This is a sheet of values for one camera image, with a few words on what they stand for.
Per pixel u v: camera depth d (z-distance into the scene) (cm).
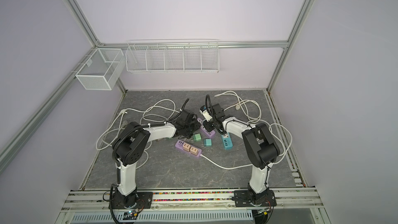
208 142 91
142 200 74
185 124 77
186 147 84
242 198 74
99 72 93
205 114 87
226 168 84
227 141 91
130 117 106
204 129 95
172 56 99
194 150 83
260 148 49
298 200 74
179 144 89
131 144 52
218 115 76
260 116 105
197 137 94
